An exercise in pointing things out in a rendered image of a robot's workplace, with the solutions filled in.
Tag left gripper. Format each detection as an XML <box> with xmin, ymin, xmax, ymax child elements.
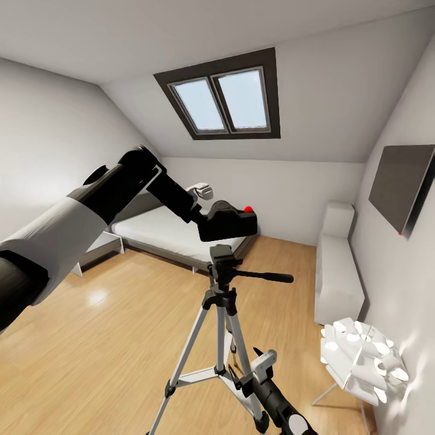
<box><xmin>159</xmin><ymin>182</ymin><xmax>215</xmax><ymax>233</ymax></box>

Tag camera tripod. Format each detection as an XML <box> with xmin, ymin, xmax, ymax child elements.
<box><xmin>146</xmin><ymin>244</ymin><xmax>294</xmax><ymax>435</ymax></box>

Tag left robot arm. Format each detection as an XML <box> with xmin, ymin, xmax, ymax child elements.
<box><xmin>0</xmin><ymin>145</ymin><xmax>215</xmax><ymax>335</ymax></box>

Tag digital camera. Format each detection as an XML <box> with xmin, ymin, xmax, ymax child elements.
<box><xmin>197</xmin><ymin>200</ymin><xmax>257</xmax><ymax>242</ymax></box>

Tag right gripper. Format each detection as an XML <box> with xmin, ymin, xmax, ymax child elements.
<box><xmin>228</xmin><ymin>348</ymin><xmax>280</xmax><ymax>408</ymax></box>

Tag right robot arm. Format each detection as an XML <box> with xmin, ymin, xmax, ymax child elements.
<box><xmin>228</xmin><ymin>348</ymin><xmax>318</xmax><ymax>435</ymax></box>

